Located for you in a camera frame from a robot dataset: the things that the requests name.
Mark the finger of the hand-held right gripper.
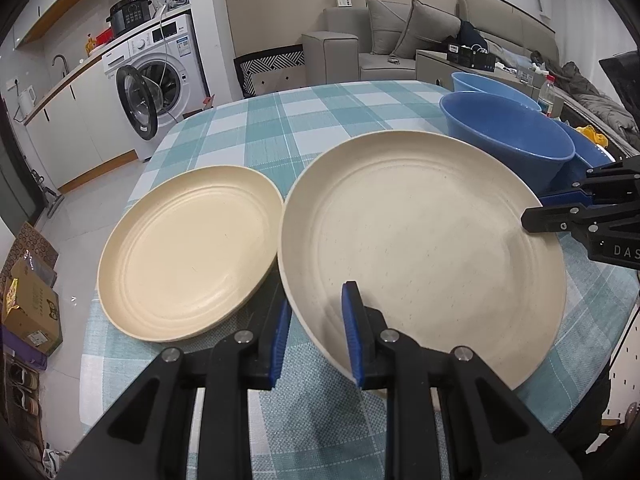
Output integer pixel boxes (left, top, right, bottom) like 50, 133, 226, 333
539, 154, 640, 207
520, 204, 608, 235

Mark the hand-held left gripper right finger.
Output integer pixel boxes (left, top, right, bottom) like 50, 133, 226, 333
341, 281, 583, 480

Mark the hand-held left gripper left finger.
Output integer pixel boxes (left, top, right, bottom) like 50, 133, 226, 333
57, 280, 293, 480

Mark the cream speckled plate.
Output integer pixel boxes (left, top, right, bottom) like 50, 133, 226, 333
279, 130, 568, 392

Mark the pale yellow plate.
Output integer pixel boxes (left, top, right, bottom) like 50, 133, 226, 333
97, 165, 285, 343

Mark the yellow plastic bag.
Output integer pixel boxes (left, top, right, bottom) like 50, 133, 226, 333
577, 125, 608, 148

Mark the clear water bottle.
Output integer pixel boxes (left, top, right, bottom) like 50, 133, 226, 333
538, 75, 557, 117

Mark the grey quilt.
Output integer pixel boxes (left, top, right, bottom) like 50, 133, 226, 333
530, 50, 640, 148

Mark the black box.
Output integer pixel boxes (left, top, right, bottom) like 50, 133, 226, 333
446, 42, 497, 72

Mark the dark jacket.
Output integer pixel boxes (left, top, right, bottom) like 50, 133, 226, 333
457, 21, 488, 53

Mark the grey side cabinet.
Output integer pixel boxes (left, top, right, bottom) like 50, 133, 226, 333
416, 49, 542, 102

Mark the grey cushion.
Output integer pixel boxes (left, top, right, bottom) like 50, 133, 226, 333
365, 0, 412, 56
390, 0, 462, 61

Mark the brown cardboard box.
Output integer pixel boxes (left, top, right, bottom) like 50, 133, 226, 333
2, 257, 63, 356

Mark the patterned brown box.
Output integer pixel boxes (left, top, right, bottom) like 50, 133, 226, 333
0, 220, 58, 281

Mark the grey sofa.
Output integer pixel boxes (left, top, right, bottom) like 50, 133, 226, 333
301, 0, 561, 97

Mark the black white patterned chair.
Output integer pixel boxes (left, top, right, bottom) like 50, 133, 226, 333
233, 44, 306, 100

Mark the floor mop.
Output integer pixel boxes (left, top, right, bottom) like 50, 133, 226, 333
32, 170, 66, 218

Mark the white washing machine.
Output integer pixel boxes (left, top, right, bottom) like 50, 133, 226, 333
102, 12, 211, 161

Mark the white kitchen counter cabinet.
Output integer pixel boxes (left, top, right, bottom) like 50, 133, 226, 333
25, 52, 138, 193

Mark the black pressure cooker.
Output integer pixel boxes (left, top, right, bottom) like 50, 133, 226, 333
107, 0, 153, 38

